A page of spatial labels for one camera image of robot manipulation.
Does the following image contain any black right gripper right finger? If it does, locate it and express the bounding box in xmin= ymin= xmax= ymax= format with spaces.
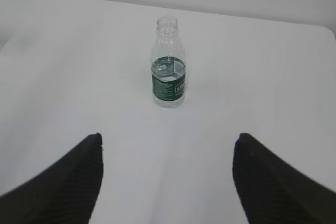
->
xmin=232 ymin=133 xmax=335 ymax=223

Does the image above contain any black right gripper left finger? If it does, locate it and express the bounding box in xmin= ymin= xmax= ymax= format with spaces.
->
xmin=1 ymin=133 xmax=103 ymax=223

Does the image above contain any clear plastic water bottle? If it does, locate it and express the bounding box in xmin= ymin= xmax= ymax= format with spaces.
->
xmin=150 ymin=16 xmax=186 ymax=108

